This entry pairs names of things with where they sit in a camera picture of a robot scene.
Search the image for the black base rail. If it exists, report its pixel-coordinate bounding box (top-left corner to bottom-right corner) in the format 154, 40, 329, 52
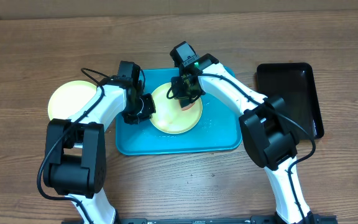
62, 214, 338, 224

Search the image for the red black sponge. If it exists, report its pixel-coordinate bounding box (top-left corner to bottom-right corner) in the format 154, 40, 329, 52
178, 98, 195, 111

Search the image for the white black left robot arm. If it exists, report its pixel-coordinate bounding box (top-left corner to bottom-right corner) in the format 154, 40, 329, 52
37, 61, 155, 223

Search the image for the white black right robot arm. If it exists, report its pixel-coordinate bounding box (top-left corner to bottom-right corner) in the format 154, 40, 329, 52
167, 42, 314, 223

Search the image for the yellow plate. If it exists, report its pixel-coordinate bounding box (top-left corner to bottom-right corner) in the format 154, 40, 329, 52
47, 80, 96, 120
150, 83, 203, 134

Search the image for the teal plastic tray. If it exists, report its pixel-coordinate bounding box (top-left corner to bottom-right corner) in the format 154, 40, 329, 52
116, 68, 242, 156

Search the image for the black plastic tray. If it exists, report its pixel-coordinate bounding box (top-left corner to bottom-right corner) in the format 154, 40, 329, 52
256, 62, 324, 139

